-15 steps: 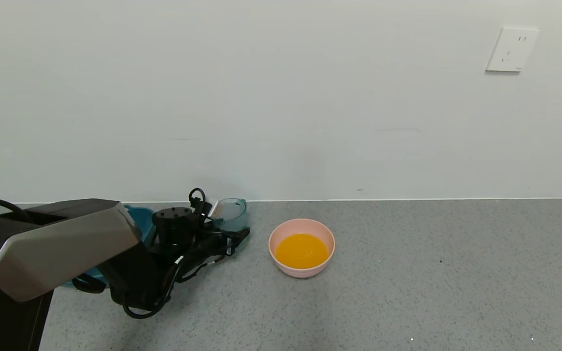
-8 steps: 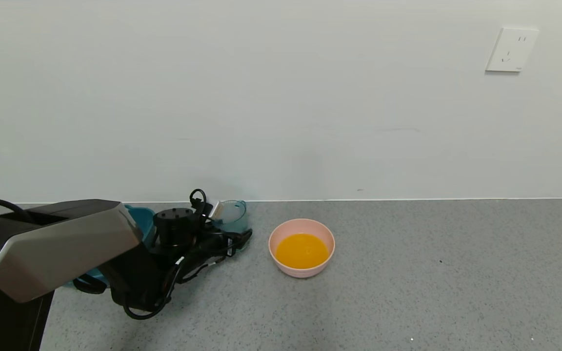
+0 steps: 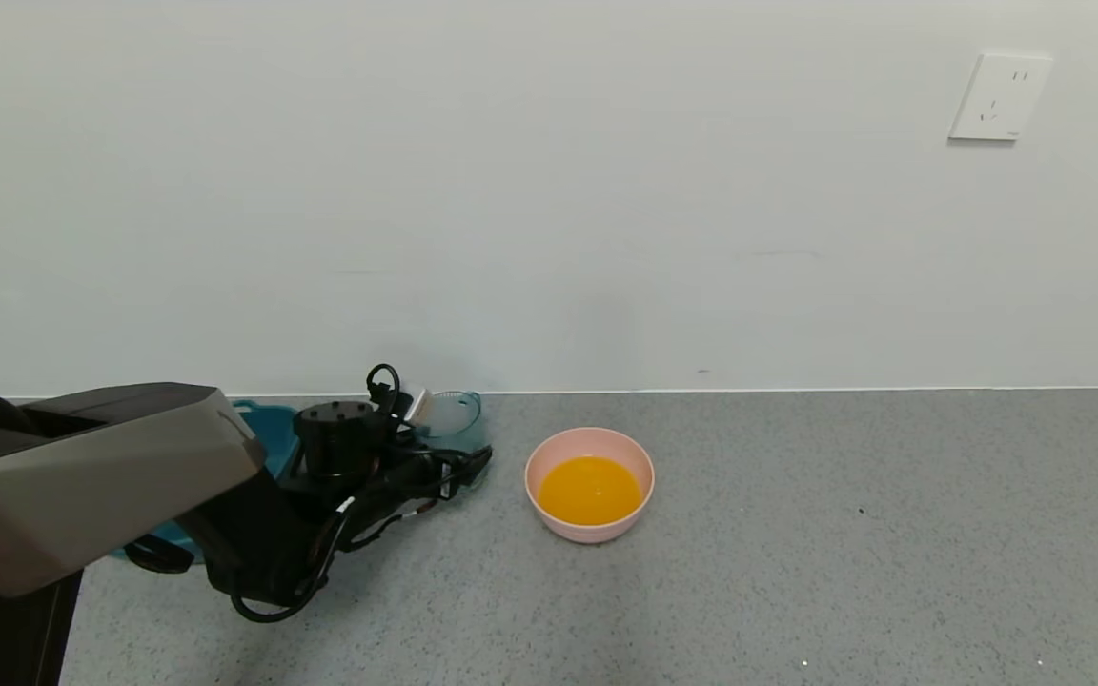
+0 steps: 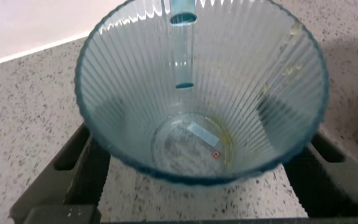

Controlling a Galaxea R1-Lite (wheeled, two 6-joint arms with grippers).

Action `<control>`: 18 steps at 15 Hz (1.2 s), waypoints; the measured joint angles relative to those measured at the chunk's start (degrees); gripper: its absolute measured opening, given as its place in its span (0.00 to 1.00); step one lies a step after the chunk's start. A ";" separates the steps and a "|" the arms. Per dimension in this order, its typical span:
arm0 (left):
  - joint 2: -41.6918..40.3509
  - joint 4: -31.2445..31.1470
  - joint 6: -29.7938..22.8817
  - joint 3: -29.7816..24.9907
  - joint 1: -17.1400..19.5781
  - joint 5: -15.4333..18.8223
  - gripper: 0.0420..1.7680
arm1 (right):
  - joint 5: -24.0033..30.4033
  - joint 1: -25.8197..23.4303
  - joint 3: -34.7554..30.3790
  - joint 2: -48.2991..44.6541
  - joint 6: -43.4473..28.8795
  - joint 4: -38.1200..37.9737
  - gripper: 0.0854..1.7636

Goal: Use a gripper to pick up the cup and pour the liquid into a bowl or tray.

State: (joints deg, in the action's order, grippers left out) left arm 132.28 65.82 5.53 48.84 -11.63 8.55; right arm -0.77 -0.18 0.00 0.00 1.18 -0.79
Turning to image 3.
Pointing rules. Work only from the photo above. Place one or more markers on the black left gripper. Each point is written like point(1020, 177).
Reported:
point(337, 438)

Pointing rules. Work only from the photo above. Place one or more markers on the clear teal plastic cup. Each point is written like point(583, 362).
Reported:
point(458, 419)

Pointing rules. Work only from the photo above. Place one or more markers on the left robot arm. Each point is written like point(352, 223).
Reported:
point(101, 476)

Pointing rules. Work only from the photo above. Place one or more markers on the pink bowl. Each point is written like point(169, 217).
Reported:
point(590, 491)

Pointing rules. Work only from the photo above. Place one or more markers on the teal plastic basin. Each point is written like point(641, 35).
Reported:
point(277, 438)

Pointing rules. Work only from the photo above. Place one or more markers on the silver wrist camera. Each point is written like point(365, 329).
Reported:
point(418, 407)

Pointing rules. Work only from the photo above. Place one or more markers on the white wall socket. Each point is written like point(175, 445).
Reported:
point(1000, 97)

